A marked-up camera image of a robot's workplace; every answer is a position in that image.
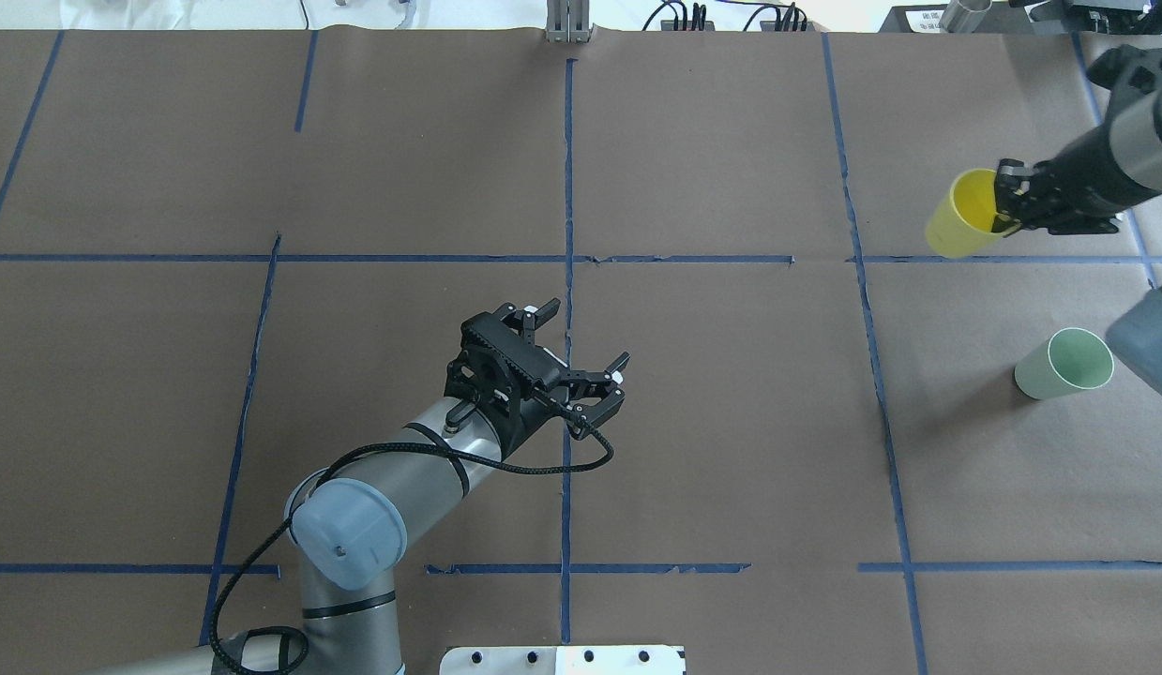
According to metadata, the green plastic cup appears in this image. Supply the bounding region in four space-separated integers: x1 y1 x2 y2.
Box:
1013 326 1116 400

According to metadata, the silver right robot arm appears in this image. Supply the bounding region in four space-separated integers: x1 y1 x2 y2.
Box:
983 44 1162 395

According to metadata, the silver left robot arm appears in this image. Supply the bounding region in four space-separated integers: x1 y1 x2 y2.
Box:
112 299 629 674

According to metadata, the white camera mast base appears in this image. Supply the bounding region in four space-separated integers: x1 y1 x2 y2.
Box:
439 644 687 674

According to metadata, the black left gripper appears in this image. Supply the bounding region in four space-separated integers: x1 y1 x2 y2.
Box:
445 299 629 460

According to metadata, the small metal cup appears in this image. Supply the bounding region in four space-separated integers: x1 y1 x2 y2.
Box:
938 0 994 34

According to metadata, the orange black connector block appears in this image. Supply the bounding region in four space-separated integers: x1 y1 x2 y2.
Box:
643 1 717 33

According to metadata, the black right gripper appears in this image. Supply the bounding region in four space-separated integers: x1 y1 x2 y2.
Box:
991 127 1129 235

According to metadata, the yellow plastic cup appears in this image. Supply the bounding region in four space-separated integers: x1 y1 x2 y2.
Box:
925 168 1013 258

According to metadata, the aluminium frame post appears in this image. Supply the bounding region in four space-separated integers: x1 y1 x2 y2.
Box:
545 0 593 44

